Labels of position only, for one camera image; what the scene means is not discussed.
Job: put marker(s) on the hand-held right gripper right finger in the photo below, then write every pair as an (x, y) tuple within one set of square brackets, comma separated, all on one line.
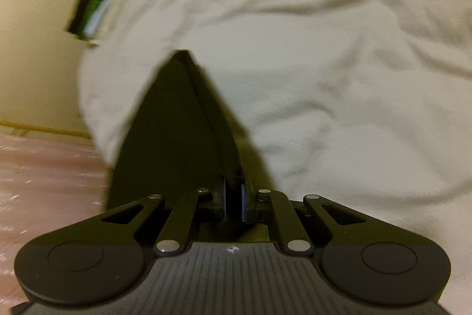
[(245, 202)]

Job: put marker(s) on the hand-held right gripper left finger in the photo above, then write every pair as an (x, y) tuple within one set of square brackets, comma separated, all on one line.
[(222, 200)]

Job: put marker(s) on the black pants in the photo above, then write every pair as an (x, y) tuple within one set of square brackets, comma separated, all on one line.
[(166, 134)]

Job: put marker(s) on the white bed cover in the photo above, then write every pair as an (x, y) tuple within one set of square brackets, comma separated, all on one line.
[(313, 79)]

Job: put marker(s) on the white folded garment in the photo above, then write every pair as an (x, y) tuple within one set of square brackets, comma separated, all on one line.
[(112, 8)]

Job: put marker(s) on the green folded garment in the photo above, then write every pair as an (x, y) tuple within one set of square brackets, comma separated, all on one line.
[(96, 3)]

